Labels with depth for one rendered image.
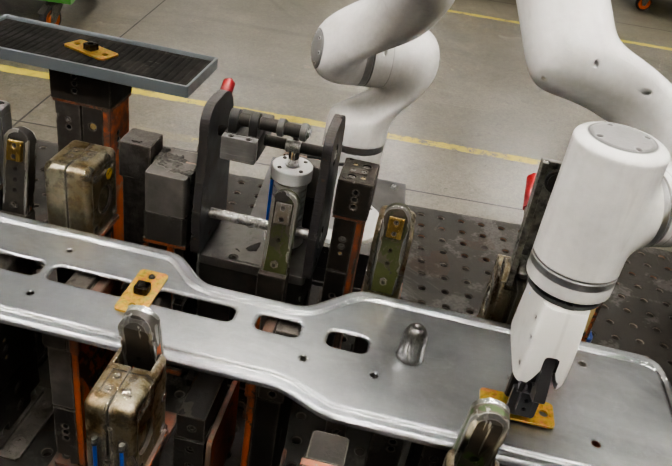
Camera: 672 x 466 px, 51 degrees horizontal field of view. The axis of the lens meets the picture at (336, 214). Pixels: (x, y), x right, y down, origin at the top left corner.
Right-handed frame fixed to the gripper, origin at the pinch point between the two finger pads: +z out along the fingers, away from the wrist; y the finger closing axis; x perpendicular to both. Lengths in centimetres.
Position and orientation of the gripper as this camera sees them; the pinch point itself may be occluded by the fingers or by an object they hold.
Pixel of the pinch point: (523, 392)
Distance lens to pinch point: 83.1
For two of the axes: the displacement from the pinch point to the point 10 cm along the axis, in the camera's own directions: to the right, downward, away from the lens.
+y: -1.8, 5.0, -8.5
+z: -1.4, 8.4, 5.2
